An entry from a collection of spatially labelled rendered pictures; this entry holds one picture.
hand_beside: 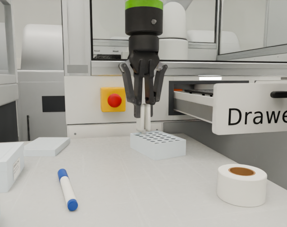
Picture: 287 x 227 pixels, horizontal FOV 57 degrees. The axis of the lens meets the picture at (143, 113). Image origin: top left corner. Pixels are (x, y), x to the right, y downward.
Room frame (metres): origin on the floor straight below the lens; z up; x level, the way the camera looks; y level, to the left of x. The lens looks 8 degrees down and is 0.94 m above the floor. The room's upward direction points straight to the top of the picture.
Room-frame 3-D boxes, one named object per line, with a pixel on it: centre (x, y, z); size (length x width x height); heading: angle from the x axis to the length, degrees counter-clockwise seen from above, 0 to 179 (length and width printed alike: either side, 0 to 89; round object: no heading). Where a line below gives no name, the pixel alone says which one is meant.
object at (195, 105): (0.79, -0.25, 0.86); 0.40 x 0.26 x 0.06; 13
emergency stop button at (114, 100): (0.75, 0.08, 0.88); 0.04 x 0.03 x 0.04; 103
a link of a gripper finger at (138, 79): (0.66, 0.01, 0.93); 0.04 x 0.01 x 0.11; 28
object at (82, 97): (1.36, -0.16, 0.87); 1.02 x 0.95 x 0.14; 103
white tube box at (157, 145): (0.63, -0.03, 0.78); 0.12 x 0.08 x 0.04; 28
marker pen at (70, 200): (0.40, 0.12, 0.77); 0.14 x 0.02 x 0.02; 23
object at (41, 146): (0.65, 0.25, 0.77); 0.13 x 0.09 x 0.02; 0
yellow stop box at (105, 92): (0.78, 0.09, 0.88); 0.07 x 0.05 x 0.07; 103
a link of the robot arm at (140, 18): (0.67, 0.00, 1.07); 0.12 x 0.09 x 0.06; 28
